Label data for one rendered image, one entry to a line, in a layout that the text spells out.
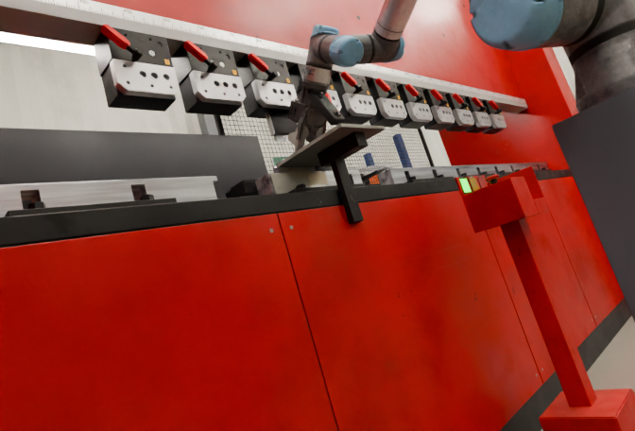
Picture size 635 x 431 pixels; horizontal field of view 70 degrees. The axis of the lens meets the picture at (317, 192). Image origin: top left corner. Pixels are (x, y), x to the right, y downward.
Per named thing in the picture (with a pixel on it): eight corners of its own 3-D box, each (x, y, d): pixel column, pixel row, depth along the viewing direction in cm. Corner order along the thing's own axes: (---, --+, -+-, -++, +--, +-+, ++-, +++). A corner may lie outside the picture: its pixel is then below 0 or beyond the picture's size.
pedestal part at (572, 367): (592, 406, 125) (518, 219, 135) (569, 406, 129) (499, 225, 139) (597, 398, 129) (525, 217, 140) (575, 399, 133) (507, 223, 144)
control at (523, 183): (525, 216, 127) (502, 158, 131) (474, 232, 138) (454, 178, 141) (549, 210, 141) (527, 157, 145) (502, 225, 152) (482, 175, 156)
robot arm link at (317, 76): (337, 72, 127) (317, 67, 122) (334, 88, 129) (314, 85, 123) (318, 67, 132) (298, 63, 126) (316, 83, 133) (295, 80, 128)
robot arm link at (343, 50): (377, 34, 114) (353, 32, 124) (338, 36, 110) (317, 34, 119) (376, 66, 117) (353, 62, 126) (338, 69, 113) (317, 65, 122)
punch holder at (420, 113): (415, 118, 186) (403, 82, 189) (399, 128, 191) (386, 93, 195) (434, 120, 196) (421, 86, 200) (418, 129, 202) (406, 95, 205)
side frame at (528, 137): (656, 307, 252) (505, -40, 298) (511, 329, 310) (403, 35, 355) (663, 297, 270) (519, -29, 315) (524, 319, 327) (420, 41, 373)
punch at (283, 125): (277, 139, 133) (268, 110, 134) (273, 142, 134) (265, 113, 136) (301, 140, 140) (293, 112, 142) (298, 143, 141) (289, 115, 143)
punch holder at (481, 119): (480, 125, 229) (469, 95, 232) (465, 132, 234) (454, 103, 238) (492, 126, 239) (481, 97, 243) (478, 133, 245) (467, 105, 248)
